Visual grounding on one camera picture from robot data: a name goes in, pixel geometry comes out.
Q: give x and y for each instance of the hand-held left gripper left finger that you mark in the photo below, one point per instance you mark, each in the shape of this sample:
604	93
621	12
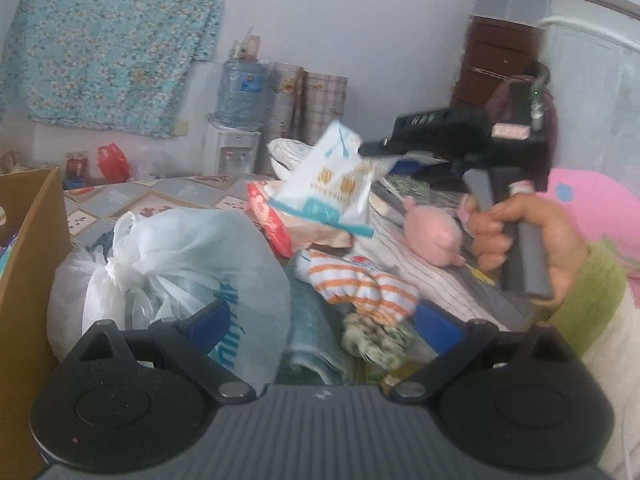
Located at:
210	325

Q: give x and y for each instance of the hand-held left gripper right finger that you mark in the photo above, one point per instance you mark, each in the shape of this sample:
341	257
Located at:
437	327

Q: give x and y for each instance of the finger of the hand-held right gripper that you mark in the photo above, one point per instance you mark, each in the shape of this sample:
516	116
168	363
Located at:
400	146
425	166

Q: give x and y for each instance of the white teal tissue pack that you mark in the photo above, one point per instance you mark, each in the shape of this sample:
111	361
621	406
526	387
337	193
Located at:
325	180

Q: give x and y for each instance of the orange white striped cloth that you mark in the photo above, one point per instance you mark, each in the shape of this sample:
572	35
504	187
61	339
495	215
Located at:
360	285

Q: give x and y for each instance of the brown cardboard box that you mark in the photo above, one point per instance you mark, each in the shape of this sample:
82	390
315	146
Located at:
25	285

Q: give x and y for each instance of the person's right forearm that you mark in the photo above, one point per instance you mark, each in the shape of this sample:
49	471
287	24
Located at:
600	310

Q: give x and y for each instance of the person's right hand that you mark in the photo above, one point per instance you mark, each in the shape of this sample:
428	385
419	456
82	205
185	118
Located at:
555	240

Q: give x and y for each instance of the green patterned pillow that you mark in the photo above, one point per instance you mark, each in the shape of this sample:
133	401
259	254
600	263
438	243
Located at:
425	192

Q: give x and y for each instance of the white lined cloth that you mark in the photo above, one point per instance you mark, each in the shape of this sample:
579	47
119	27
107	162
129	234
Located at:
435	285

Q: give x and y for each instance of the metal hook rack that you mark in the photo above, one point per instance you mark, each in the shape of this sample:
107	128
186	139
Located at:
487	72

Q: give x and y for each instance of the pink plush toy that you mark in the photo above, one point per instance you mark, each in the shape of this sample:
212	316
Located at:
430	232

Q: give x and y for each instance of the green floral scrunchie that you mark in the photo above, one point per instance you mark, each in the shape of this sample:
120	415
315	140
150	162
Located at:
370	342

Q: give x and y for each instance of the white plastic bag teal print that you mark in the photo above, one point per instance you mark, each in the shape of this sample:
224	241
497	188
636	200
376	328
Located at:
175	260

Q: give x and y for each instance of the plaid rolled mat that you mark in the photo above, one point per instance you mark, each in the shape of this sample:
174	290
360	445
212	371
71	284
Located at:
285	100
325	110

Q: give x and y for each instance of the brown wooden door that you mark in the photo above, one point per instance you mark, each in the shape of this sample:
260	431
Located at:
480	45

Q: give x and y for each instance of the teal folded towel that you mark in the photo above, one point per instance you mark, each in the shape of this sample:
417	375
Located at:
310	320

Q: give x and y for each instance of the white wooden door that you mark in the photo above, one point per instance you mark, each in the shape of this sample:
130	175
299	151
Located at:
590	110

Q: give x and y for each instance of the pink red wet wipes pack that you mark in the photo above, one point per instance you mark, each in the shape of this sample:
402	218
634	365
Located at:
272	225

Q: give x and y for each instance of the pink quilt blue dots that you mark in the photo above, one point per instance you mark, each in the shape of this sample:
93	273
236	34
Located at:
600	195

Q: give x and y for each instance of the white water dispenser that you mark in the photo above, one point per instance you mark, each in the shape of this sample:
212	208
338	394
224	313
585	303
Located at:
235	150

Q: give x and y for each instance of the blue water jug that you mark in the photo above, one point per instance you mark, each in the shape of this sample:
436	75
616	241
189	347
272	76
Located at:
242	95

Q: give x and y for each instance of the pink bottle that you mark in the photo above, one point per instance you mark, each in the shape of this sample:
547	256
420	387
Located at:
252	47

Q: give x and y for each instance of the red plastic bag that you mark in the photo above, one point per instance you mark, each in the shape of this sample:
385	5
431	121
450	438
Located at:
114	162

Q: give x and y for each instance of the red printed packet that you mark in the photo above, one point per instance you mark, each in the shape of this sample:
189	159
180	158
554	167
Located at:
76	166

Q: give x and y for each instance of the teal floral hanging cloth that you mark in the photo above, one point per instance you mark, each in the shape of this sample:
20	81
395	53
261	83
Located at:
110	35

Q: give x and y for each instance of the white wall socket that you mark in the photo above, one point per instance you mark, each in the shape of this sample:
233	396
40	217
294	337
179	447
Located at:
182	128

